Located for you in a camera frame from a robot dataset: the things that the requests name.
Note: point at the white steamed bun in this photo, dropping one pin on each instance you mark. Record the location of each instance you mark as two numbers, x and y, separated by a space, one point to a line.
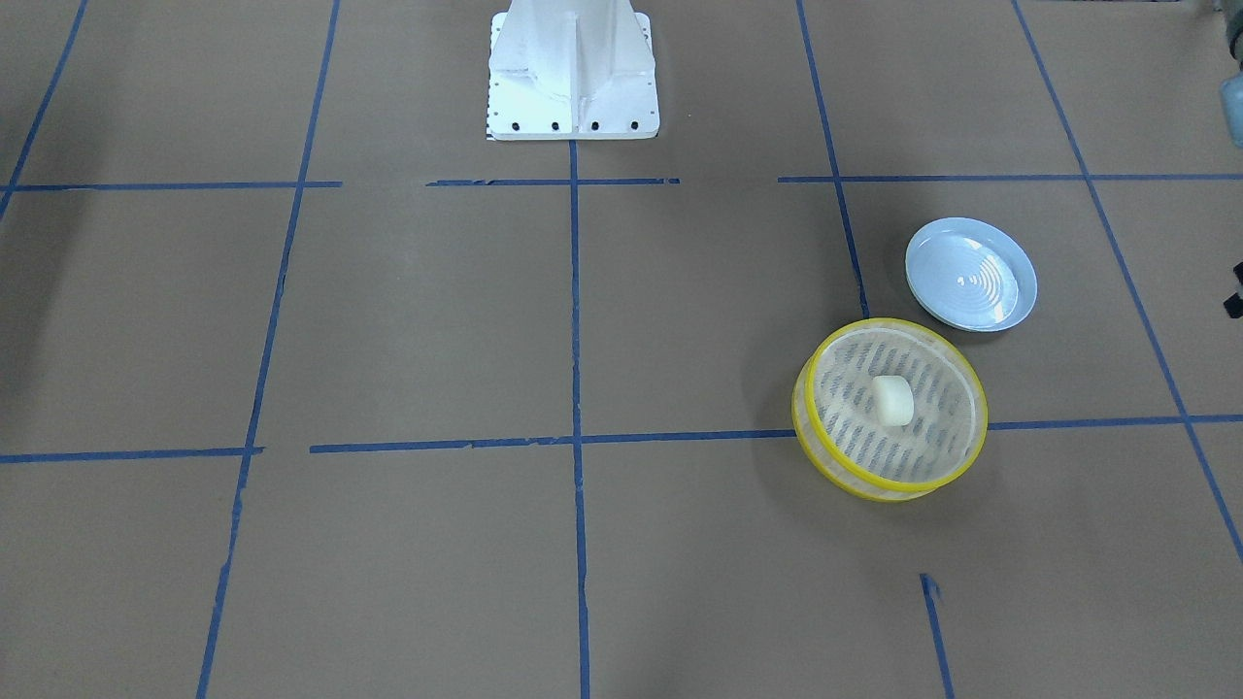
894 402

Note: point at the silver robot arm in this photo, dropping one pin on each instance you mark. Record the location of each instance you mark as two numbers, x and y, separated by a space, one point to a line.
1231 89

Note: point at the yellow rimmed steamer basket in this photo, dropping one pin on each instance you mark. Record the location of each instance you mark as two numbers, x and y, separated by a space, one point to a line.
832 411

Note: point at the light blue plate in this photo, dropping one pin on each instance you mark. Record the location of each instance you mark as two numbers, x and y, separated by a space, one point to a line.
970 275

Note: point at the white pedestal column with base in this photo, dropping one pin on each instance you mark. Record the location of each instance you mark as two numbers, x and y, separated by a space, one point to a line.
563 70

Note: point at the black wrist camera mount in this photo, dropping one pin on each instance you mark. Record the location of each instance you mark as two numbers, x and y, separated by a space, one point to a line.
1233 304

